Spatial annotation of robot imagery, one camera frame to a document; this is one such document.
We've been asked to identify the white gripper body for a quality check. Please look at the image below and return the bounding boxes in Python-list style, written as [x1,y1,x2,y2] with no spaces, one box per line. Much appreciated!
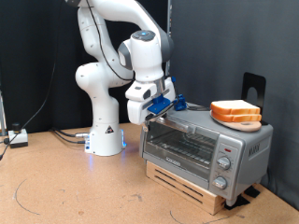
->
[126,77,178,126]

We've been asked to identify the silver oven knob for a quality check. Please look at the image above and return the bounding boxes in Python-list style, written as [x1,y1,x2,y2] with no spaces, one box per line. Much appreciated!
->
[212,175,228,190]
[217,156,232,171]

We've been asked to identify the silver toaster oven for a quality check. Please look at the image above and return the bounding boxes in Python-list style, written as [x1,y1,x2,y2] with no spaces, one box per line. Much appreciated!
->
[138,102,275,207]

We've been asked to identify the wooden slatted crate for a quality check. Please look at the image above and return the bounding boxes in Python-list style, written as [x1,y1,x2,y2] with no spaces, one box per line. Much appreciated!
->
[145,160,227,217]

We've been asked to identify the grey backdrop curtain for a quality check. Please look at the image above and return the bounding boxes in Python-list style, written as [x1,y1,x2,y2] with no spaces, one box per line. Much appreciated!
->
[169,0,299,210]

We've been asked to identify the black metal bookend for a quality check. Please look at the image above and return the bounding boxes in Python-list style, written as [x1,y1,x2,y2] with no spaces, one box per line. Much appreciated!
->
[241,72,269,126]

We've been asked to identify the vertical metal pole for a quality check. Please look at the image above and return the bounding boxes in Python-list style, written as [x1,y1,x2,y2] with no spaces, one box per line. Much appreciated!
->
[164,0,174,78]

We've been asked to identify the black tape patch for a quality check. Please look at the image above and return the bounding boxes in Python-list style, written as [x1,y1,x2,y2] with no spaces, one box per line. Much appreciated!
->
[223,193,250,211]
[244,185,262,199]

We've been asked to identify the grey emergency stop box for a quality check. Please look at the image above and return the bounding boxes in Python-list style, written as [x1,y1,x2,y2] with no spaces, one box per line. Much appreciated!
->
[7,122,30,149]

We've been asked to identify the black backdrop curtain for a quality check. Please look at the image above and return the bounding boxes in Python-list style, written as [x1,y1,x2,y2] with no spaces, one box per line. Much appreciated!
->
[0,0,171,135]

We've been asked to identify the metal wire oven rack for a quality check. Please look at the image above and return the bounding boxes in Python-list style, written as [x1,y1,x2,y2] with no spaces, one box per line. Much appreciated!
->
[148,130,218,166]

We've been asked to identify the black camera cable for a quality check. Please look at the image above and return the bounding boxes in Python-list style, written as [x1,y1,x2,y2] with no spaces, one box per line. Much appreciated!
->
[84,0,135,82]

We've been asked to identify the black base cable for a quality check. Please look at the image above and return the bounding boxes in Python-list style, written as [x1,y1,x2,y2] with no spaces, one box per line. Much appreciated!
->
[52,132,89,146]
[50,127,92,139]

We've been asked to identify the black hanging cable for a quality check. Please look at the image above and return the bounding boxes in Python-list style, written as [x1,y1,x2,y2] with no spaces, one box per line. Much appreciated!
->
[0,59,58,161]

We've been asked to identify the metal frame post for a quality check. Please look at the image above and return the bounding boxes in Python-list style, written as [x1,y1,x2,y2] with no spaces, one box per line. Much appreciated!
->
[0,90,7,137]

